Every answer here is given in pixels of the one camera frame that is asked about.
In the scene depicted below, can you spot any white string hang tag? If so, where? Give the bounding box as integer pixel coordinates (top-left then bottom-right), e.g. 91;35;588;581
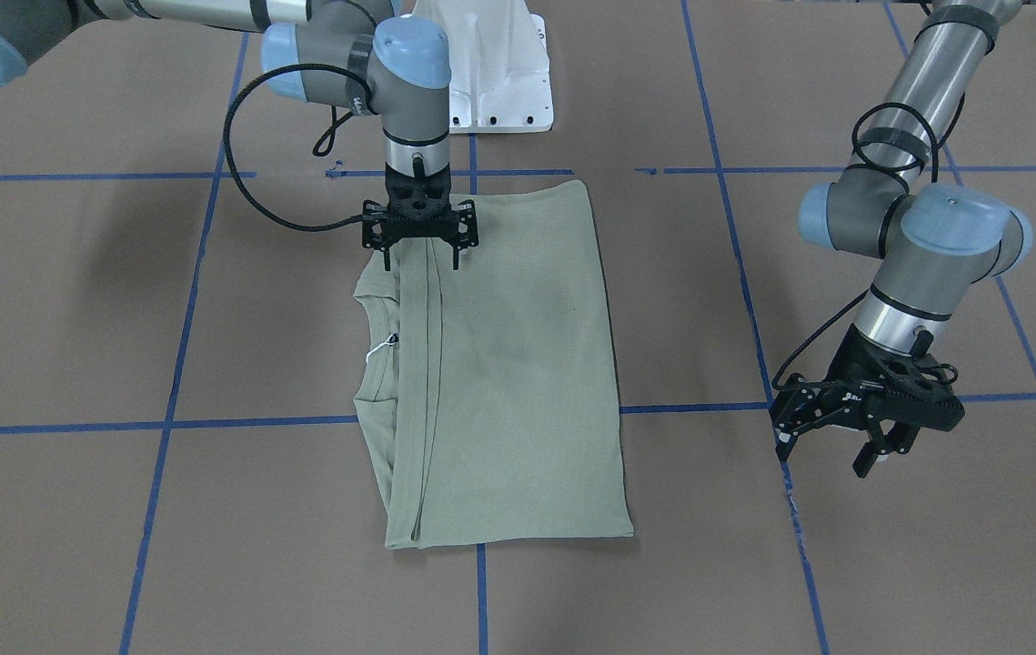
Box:
365;333;398;362

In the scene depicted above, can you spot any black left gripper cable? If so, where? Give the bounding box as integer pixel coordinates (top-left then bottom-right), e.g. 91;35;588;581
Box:
770;99;969;394

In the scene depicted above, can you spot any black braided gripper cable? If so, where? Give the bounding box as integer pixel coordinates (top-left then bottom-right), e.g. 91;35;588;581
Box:
223;62;391;232

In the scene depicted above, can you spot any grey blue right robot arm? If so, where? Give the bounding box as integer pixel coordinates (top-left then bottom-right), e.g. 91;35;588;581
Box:
0;1;480;268

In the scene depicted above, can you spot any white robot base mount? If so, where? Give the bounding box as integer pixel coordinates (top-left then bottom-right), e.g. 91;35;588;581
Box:
413;1;555;134

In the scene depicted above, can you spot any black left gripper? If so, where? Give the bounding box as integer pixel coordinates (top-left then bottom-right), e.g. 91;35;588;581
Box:
769;328;965;479

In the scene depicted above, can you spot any olive green long-sleeve shirt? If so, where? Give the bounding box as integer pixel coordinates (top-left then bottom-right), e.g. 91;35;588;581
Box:
354;181;634;549

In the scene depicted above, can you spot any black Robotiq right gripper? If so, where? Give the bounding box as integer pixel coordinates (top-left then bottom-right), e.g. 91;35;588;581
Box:
361;167;479;272

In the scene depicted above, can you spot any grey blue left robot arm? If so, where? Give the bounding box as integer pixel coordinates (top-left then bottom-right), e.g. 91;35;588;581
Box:
769;1;1033;477

